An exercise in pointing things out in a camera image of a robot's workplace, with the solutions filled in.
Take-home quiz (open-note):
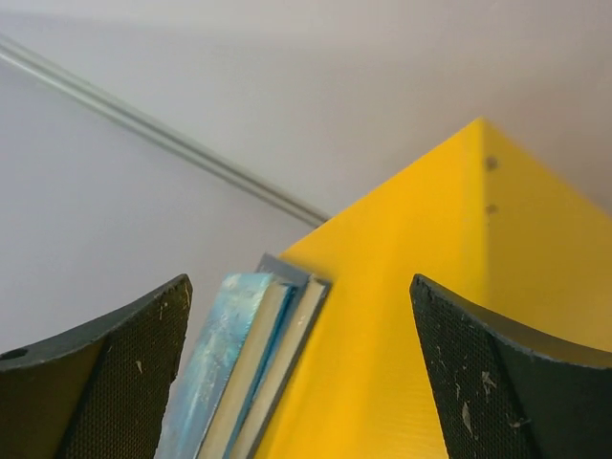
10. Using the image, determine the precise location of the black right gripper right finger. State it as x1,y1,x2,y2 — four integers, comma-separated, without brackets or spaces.
410,274,611,458

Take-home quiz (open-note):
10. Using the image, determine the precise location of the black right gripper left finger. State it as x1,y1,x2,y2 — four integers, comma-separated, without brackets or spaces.
1,274,192,459

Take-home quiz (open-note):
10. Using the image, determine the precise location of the blue 20000 Leagues book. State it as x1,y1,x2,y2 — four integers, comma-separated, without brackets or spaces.
155,273,295,458

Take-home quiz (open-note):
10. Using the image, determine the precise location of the dark Wuthering Heights book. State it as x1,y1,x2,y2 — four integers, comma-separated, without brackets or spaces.
227,253,332,458

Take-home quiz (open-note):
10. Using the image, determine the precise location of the yellow wooden shelf box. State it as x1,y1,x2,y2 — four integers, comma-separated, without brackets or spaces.
257,119,611,458

